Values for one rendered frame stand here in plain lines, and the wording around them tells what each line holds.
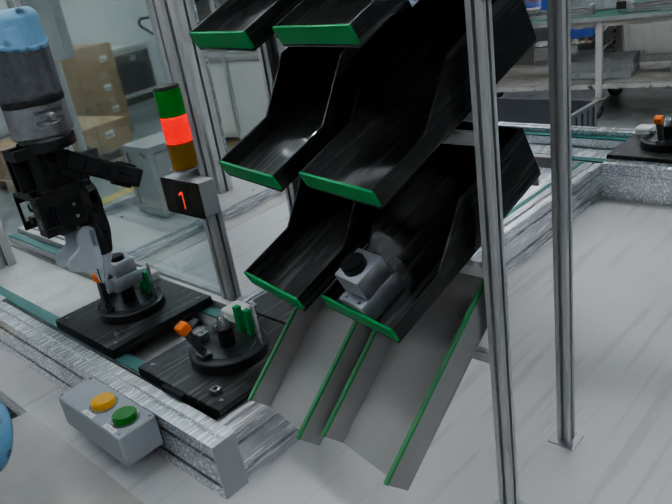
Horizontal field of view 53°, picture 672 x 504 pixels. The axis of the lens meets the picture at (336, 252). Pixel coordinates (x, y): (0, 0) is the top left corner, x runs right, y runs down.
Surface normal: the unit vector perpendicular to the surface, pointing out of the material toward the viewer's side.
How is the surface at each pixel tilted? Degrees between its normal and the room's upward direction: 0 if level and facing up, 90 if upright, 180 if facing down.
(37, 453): 0
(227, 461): 90
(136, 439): 90
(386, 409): 45
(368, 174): 25
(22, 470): 0
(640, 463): 0
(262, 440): 90
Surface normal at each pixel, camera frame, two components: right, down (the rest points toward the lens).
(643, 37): -0.54, 0.41
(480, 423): -0.15, -0.90
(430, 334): -0.66, -0.39
